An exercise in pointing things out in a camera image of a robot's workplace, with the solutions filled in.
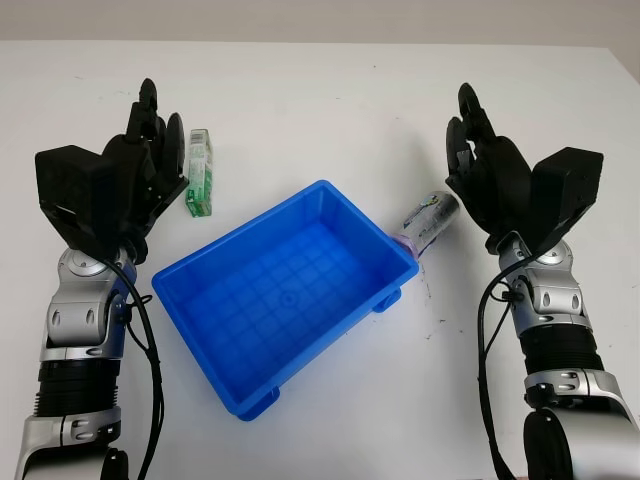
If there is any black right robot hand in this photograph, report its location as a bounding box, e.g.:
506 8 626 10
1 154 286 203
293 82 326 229
444 83 539 240

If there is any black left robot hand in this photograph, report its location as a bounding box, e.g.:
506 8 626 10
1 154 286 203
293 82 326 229
102 78 191 251

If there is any green toothpaste box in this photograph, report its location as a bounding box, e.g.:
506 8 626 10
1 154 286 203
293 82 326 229
183 128 217 219

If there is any silver can with purple cap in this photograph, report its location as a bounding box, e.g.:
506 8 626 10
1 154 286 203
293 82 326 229
393 189 460 261

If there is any blue plastic tray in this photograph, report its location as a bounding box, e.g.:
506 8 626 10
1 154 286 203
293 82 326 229
151 179 420 423

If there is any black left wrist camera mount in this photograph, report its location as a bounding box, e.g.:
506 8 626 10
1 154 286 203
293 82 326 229
34 144 121 257

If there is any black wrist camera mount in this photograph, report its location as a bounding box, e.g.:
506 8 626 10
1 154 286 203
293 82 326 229
34 144 121 257
529 147 605 254

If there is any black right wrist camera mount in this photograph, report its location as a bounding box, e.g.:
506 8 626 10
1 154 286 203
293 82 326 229
529 147 605 254

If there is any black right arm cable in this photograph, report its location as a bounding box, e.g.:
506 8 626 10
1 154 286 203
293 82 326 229
476 248 532 480

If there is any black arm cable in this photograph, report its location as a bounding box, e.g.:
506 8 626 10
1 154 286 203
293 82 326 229
476 248 532 480
106 258 167 480

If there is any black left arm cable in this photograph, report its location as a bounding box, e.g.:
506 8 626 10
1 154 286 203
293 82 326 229
106 258 167 480

